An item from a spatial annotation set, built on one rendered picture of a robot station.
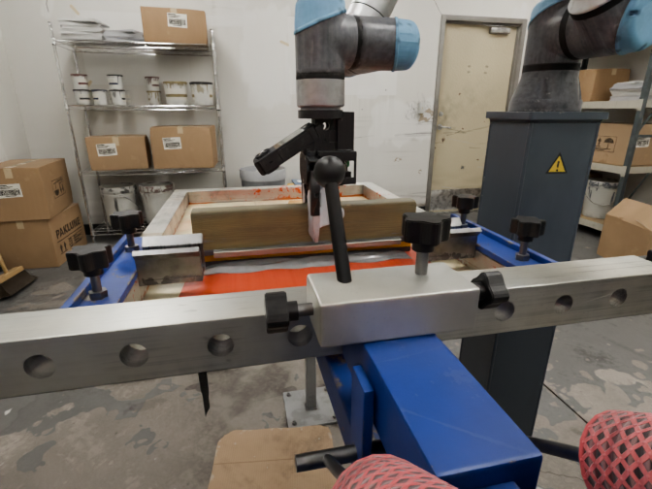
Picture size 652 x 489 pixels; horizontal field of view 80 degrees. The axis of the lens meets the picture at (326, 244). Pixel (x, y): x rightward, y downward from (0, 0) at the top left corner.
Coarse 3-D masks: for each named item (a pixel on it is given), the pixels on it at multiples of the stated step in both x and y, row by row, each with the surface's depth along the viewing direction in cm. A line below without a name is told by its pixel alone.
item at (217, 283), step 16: (256, 272) 64; (272, 272) 64; (288, 272) 64; (304, 272) 64; (192, 288) 58; (208, 288) 58; (224, 288) 58; (240, 288) 58; (256, 288) 58; (272, 288) 58
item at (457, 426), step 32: (352, 352) 32; (384, 352) 28; (416, 352) 28; (448, 352) 28; (384, 384) 25; (416, 384) 25; (448, 384) 25; (384, 416) 25; (416, 416) 22; (448, 416) 22; (480, 416) 22; (384, 448) 26; (416, 448) 20; (448, 448) 20; (480, 448) 20; (512, 448) 20; (448, 480) 19; (480, 480) 19; (512, 480) 20
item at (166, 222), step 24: (192, 192) 109; (216, 192) 110; (240, 192) 111; (264, 192) 113; (288, 192) 114; (360, 192) 119; (384, 192) 107; (168, 216) 83; (480, 264) 62; (144, 288) 56
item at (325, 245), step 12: (360, 240) 69; (372, 240) 69; (384, 240) 69; (396, 240) 69; (216, 252) 63; (228, 252) 63; (240, 252) 64; (252, 252) 64; (264, 252) 64; (276, 252) 65; (288, 252) 65
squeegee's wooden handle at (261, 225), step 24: (192, 216) 61; (216, 216) 62; (240, 216) 63; (264, 216) 64; (288, 216) 65; (360, 216) 67; (384, 216) 68; (216, 240) 63; (240, 240) 64; (264, 240) 65; (288, 240) 66; (312, 240) 67
